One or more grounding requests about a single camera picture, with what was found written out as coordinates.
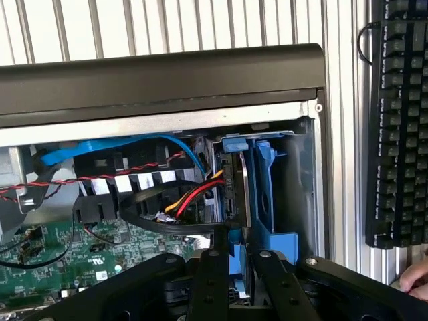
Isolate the empty blue disk carrier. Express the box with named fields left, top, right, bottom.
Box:
left=252, top=138, right=299, bottom=265

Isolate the person's hand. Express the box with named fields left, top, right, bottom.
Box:
left=399, top=256, right=428, bottom=302

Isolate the blue hard drive caddy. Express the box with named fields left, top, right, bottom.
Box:
left=204, top=128, right=316, bottom=259

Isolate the green motherboard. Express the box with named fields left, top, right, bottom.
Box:
left=0, top=216, right=215, bottom=317

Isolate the black heatsink shroud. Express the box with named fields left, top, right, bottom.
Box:
left=72, top=143, right=202, bottom=225

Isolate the black keyboard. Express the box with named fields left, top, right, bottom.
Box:
left=364, top=0, right=428, bottom=250

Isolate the black PC case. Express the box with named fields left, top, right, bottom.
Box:
left=0, top=43, right=336, bottom=321

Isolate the black flat data wire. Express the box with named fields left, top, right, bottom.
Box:
left=118, top=179, right=240, bottom=235

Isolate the yellow red black power wire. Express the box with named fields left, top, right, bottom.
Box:
left=163, top=169, right=225, bottom=217

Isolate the thin black wire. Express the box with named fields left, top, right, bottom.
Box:
left=0, top=203, right=132, bottom=270

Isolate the blue flat data wire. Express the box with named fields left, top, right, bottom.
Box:
left=41, top=132, right=211, bottom=179

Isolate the red and black twisted wire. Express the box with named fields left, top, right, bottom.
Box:
left=0, top=151, right=187, bottom=203

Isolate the silver metal bracket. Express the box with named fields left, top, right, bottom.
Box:
left=0, top=144, right=78, bottom=242

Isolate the black keyboard cable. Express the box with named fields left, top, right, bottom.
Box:
left=356, top=21, right=383, bottom=64

